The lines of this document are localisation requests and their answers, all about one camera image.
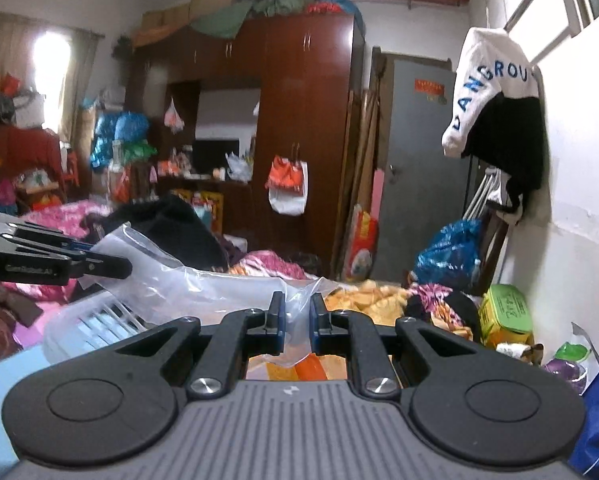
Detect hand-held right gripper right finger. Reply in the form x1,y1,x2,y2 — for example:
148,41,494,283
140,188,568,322
309,292,485,398

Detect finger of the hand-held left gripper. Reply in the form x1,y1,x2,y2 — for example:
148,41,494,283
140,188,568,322
0,212,96,258
69,255,133,282

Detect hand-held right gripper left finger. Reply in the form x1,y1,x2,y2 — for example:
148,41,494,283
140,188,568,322
110,291,286,401

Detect white plastic basket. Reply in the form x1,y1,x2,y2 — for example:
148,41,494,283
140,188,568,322
43,294,152,367

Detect clear plastic bag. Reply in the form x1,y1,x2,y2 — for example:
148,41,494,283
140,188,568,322
82,222,351,367

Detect pink floral blanket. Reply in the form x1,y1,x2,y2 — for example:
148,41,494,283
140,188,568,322
9,200,116,242

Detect yellow orange blanket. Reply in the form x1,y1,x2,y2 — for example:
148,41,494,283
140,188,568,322
324,280,411,322

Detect black clothes pile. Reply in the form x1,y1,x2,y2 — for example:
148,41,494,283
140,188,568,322
104,195,231,272

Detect colourful printed sack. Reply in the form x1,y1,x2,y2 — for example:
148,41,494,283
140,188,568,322
347,205,380,282

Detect pink board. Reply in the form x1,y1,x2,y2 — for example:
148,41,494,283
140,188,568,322
372,170,386,241

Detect orange and white plastic bag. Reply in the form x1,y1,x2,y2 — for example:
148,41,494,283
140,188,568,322
265,155,309,217

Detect black television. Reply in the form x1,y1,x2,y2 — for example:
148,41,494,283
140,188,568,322
192,138,241,177

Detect blue plastic bag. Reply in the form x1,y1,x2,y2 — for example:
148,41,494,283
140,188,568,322
414,219,483,292

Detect small white hanging bag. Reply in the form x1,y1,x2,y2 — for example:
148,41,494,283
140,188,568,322
163,97,186,134

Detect beige curtain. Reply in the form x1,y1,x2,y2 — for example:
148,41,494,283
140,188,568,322
0,10,101,162

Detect white crumpled plastic bag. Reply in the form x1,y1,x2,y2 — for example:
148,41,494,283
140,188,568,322
226,151,254,183

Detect wooden boards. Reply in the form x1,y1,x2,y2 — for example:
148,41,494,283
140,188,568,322
329,89,381,272

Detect green box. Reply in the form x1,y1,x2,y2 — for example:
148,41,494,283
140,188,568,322
478,284,534,350

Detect grey door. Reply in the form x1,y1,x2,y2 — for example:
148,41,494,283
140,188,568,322
374,52,481,282

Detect brown wooden wardrobe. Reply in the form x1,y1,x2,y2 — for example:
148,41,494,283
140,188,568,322
129,12,366,281

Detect white and black garment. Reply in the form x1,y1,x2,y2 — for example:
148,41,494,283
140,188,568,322
484,167,526,226

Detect green purple printed packet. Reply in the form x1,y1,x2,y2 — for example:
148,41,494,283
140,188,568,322
543,322,599,397

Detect red door sticker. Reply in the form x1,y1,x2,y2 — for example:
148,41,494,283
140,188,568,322
414,79,446,98

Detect black hanging garment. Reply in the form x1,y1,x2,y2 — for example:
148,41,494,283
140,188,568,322
461,94,546,207

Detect green cloth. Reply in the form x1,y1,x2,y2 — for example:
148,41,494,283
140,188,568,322
189,0,311,39

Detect cardboard box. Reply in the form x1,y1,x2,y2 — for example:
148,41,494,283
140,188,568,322
139,0,241,32

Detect blue shopping bag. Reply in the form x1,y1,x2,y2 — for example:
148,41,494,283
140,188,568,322
568,367,599,477

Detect white sweatshirt with blue lettering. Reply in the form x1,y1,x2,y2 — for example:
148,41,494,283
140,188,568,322
442,26,539,157

